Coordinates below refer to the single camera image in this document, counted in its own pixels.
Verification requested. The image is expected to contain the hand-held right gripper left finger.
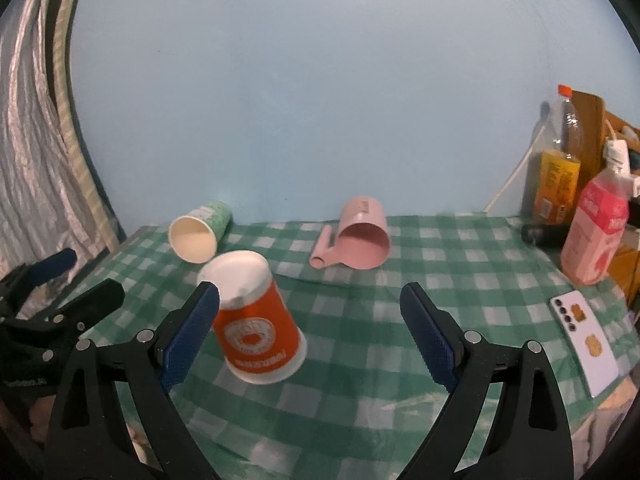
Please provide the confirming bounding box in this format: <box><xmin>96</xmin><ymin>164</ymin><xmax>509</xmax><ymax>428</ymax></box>
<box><xmin>45</xmin><ymin>280</ymin><xmax>221</xmax><ymax>480</ymax></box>

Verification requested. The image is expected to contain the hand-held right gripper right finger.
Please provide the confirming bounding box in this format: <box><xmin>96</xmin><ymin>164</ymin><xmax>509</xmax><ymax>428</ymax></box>
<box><xmin>400</xmin><ymin>281</ymin><xmax>574</xmax><ymax>480</ymax></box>

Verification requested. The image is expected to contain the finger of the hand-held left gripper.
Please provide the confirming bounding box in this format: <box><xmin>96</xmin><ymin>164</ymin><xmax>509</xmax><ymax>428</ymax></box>
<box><xmin>0</xmin><ymin>248</ymin><xmax>79</xmax><ymax>312</ymax></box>
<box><xmin>46</xmin><ymin>278</ymin><xmax>126</xmax><ymax>335</ymax></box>

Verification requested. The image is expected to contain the pink plastic cup with handle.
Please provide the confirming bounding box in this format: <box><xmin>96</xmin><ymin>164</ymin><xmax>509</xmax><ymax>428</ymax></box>
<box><xmin>309</xmin><ymin>197</ymin><xmax>391</xmax><ymax>270</ymax></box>

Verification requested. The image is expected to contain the orange paper cup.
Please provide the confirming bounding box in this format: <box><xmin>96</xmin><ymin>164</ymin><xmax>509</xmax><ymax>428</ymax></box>
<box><xmin>197</xmin><ymin>251</ymin><xmax>307</xmax><ymax>385</ymax></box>

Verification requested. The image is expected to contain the green paper cup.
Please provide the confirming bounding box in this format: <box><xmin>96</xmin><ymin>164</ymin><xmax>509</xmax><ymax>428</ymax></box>
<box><xmin>168</xmin><ymin>200</ymin><xmax>233</xmax><ymax>264</ymax></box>

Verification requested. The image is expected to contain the green checkered tablecloth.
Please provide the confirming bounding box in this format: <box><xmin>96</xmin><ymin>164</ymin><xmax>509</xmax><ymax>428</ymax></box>
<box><xmin>50</xmin><ymin>212</ymin><xmax>640</xmax><ymax>480</ymax></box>

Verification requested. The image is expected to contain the silver curtain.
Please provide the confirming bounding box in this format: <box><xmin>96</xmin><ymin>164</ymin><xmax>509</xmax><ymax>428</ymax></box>
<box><xmin>0</xmin><ymin>0</ymin><xmax>126</xmax><ymax>311</ymax></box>

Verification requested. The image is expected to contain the black cylinder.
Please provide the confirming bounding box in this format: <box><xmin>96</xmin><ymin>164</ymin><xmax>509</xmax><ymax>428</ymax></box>
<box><xmin>521</xmin><ymin>223</ymin><xmax>571</xmax><ymax>249</ymax></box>

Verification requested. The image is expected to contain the white smartphone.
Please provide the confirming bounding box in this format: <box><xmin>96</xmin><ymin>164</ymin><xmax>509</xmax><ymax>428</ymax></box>
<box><xmin>550</xmin><ymin>290</ymin><xmax>620</xmax><ymax>398</ymax></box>

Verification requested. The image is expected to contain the pink bottle with white cap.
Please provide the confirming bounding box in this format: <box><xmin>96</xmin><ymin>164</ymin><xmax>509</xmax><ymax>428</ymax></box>
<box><xmin>560</xmin><ymin>141</ymin><xmax>631</xmax><ymax>286</ymax></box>

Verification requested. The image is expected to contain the clear bottle with orange cap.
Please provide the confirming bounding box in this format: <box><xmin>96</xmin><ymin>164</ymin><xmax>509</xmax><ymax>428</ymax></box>
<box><xmin>532</xmin><ymin>85</ymin><xmax>582</xmax><ymax>226</ymax></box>

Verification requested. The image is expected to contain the white cable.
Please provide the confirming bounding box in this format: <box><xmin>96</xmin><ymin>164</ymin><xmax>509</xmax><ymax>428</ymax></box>
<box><xmin>482</xmin><ymin>122</ymin><xmax>548</xmax><ymax>213</ymax></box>

